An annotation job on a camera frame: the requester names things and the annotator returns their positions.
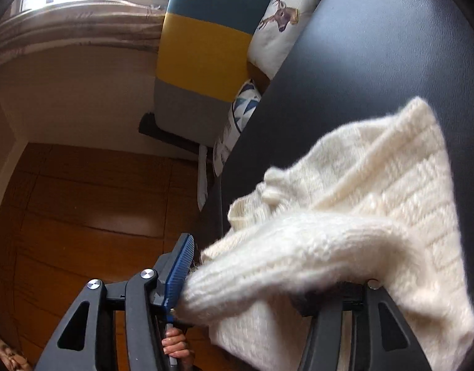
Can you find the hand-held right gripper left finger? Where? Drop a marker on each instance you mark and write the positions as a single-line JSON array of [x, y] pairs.
[[179, 274]]

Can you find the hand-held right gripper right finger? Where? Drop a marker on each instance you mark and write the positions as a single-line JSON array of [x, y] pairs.
[[322, 340]]

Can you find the white knit sweater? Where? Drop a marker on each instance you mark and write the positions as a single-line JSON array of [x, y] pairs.
[[357, 201]]

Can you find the person's right hand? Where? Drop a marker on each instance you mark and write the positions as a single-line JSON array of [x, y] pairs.
[[179, 346]]

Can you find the blue triangle print cushion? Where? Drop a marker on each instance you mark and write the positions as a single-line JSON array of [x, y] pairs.
[[241, 112]]

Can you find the teal yellow grey sofa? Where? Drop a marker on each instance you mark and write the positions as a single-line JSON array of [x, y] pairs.
[[202, 54]]

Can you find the beige patterned curtain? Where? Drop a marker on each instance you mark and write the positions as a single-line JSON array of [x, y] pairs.
[[67, 27]]

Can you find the deer print cushion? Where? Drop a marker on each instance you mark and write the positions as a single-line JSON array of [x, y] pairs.
[[283, 15]]

